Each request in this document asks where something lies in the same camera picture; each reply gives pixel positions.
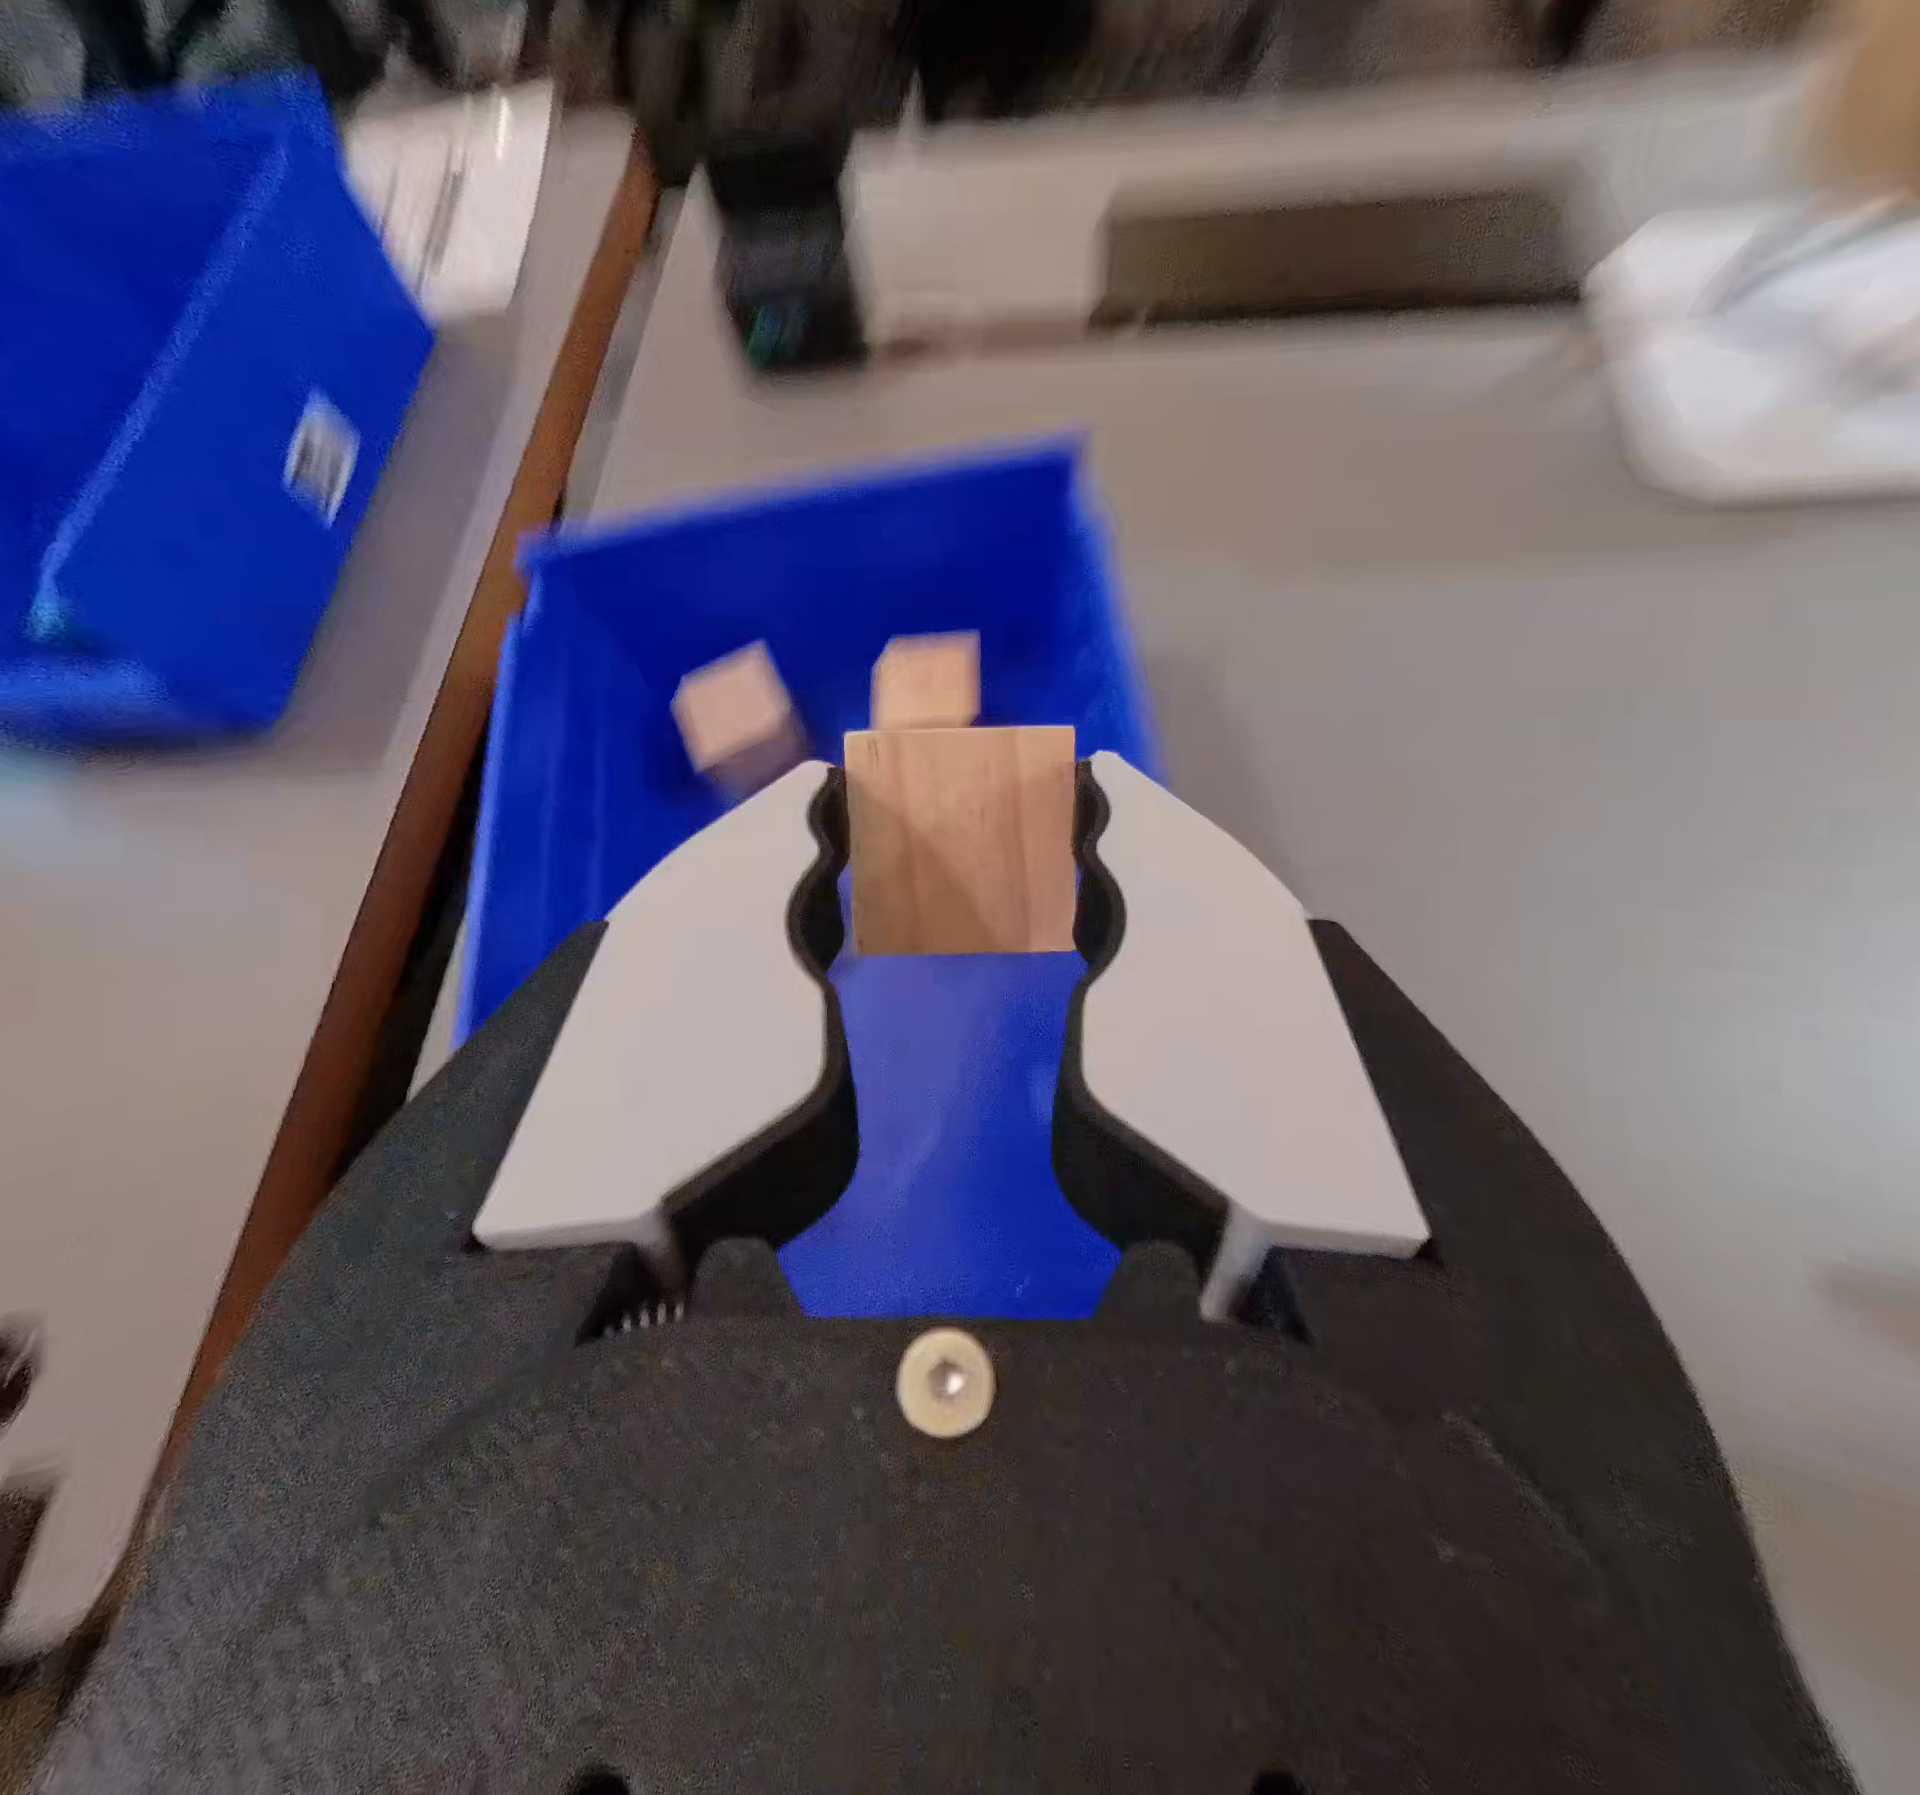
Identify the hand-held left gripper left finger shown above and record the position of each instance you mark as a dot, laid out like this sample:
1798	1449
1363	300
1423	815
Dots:
661	1059

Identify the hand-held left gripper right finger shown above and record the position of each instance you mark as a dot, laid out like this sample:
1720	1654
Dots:
1246	1059

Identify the blue plastic bin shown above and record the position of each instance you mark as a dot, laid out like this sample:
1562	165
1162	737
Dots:
601	715

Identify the blue striped wooden cube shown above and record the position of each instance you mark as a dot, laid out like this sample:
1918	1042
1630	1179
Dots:
961	842
729	715
925	685

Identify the black battery charger case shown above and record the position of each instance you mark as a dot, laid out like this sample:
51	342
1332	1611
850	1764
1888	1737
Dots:
789	266

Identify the blue bin with tag label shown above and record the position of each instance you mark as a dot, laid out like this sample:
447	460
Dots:
167	399

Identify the wooden document stand white base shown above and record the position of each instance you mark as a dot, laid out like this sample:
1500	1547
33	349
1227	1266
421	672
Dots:
1756	368

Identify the printed paper sheet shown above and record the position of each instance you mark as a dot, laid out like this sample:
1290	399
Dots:
451	189

